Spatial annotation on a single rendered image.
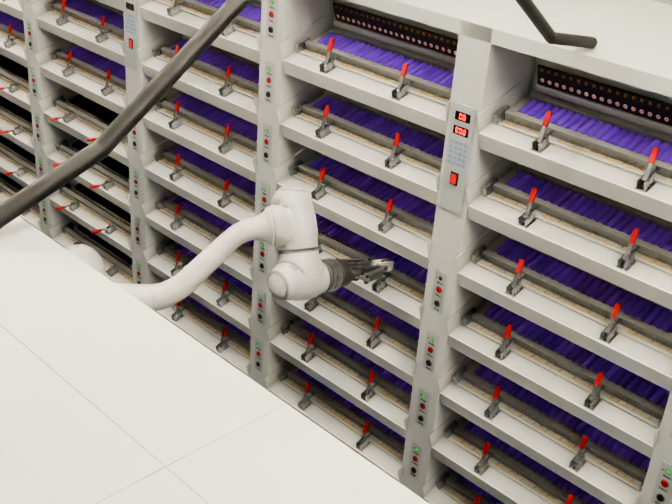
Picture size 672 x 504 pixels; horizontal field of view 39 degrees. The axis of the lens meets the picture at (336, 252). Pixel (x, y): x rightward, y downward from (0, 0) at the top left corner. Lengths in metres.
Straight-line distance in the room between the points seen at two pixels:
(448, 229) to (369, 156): 0.32
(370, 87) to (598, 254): 0.75
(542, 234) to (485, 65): 0.42
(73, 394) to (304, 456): 0.23
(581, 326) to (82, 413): 1.58
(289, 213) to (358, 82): 0.42
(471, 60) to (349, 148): 0.52
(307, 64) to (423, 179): 0.49
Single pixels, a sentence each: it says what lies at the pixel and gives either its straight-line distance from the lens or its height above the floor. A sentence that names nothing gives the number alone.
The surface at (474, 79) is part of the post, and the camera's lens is 2.26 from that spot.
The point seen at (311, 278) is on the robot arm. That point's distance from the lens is 2.37.
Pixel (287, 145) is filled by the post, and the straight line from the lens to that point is 2.83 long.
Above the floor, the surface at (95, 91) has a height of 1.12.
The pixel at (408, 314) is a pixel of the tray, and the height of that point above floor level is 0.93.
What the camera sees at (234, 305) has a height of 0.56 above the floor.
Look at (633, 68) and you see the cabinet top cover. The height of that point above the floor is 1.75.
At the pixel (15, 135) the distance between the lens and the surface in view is 4.28.
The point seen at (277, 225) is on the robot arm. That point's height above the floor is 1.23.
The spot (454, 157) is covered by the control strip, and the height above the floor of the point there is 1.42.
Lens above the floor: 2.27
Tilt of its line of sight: 28 degrees down
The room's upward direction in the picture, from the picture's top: 5 degrees clockwise
